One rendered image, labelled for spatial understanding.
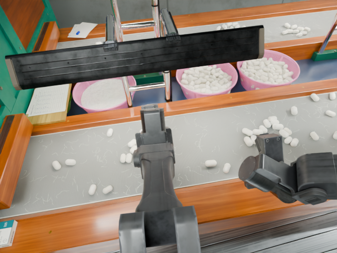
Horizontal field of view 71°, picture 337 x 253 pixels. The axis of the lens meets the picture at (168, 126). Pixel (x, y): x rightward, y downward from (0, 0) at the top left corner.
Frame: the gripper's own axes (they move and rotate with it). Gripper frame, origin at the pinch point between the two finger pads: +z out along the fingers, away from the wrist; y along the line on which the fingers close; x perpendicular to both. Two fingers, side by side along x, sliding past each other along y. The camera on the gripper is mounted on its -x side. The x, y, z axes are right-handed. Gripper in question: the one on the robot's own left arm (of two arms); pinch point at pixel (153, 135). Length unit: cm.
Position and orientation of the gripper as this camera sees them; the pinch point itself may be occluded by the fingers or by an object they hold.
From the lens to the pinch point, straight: 74.7
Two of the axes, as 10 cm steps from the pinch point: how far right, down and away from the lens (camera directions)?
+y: -9.9, 1.5, -0.8
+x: 1.3, 9.8, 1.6
